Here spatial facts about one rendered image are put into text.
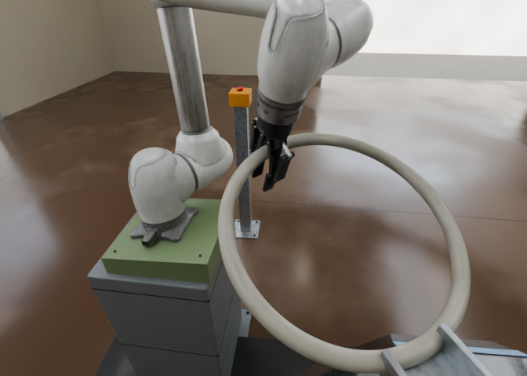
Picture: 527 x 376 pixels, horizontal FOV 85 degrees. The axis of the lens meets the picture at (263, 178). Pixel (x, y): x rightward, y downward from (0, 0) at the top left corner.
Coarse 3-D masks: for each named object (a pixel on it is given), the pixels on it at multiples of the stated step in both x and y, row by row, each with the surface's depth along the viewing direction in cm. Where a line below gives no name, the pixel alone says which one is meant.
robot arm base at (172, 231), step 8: (192, 208) 107; (184, 216) 99; (192, 216) 104; (144, 224) 95; (160, 224) 94; (168, 224) 94; (176, 224) 96; (184, 224) 99; (136, 232) 96; (144, 232) 96; (152, 232) 93; (160, 232) 94; (168, 232) 95; (176, 232) 95; (144, 240) 91; (152, 240) 92; (168, 240) 95; (176, 240) 93
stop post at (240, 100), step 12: (228, 96) 164; (240, 96) 164; (240, 108) 170; (240, 120) 174; (240, 132) 178; (240, 144) 182; (240, 156) 187; (240, 192) 203; (240, 204) 208; (240, 216) 214; (240, 228) 221; (252, 228) 225
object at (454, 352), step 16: (448, 336) 44; (384, 352) 42; (448, 352) 45; (464, 352) 42; (400, 368) 40; (416, 368) 44; (432, 368) 44; (448, 368) 44; (464, 368) 42; (480, 368) 40
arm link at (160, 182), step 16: (144, 160) 86; (160, 160) 87; (176, 160) 94; (144, 176) 86; (160, 176) 87; (176, 176) 91; (192, 176) 96; (144, 192) 87; (160, 192) 88; (176, 192) 93; (192, 192) 100; (144, 208) 90; (160, 208) 91; (176, 208) 95
